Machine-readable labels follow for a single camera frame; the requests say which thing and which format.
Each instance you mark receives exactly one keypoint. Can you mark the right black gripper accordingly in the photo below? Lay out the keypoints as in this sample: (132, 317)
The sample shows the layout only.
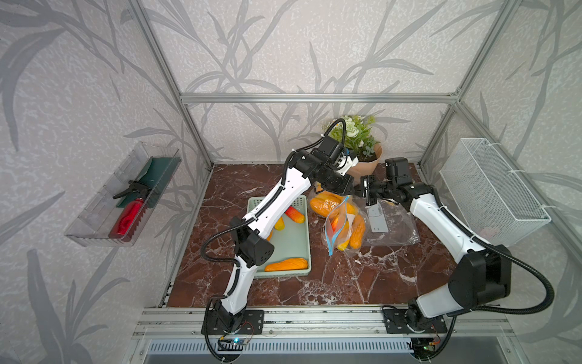
(364, 187)

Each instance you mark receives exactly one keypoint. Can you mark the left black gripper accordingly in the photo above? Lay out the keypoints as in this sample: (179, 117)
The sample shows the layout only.
(347, 180)

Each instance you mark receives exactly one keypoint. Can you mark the clear zip-top bag pink zipper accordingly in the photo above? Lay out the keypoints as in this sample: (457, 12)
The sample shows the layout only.
(347, 206)

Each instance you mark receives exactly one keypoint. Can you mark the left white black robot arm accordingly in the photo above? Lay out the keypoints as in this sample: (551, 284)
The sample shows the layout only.
(252, 249)

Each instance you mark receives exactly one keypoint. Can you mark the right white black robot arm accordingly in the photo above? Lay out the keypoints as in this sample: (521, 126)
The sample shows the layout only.
(483, 272)

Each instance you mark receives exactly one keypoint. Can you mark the stack of clear zip bags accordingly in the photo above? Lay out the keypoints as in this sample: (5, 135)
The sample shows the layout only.
(388, 225)

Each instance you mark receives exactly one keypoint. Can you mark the red orange mango right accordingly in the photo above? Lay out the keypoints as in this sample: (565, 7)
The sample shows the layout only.
(295, 215)

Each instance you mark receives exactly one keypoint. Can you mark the yellow orange mango small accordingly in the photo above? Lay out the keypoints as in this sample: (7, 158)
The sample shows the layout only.
(280, 224)

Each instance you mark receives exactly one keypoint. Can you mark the long orange mango front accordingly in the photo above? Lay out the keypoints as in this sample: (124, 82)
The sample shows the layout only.
(291, 264)

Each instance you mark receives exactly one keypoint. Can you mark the potted artificial plant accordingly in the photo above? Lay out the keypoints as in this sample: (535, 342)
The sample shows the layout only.
(361, 143)

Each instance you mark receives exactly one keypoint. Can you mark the green perforated plastic basket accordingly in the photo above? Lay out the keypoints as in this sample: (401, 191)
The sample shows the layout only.
(291, 242)

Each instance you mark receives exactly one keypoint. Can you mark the dark green cloth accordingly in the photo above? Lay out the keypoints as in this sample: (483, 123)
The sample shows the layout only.
(156, 174)

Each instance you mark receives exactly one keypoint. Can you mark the black pruning shears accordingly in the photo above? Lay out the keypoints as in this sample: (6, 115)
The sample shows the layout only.
(134, 186)

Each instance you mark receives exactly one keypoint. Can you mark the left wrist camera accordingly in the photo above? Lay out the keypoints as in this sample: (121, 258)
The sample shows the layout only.
(335, 156)

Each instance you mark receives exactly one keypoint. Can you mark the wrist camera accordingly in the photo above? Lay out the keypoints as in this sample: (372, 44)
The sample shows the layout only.
(397, 171)
(335, 156)

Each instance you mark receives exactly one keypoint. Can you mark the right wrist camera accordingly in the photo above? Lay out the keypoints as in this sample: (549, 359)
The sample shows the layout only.
(397, 171)

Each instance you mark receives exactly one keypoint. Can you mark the white wire mesh basket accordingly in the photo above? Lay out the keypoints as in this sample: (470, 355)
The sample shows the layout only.
(492, 198)

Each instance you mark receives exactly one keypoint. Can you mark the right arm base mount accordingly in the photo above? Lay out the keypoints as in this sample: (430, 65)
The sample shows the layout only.
(410, 321)

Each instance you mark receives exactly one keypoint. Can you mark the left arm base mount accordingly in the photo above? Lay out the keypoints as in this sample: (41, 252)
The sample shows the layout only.
(220, 322)

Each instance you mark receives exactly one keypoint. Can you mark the red handled brush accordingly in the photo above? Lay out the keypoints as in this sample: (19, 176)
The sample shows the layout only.
(127, 224)

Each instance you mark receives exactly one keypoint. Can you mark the clear plastic wall tray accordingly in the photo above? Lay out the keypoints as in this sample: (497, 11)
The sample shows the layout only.
(117, 214)

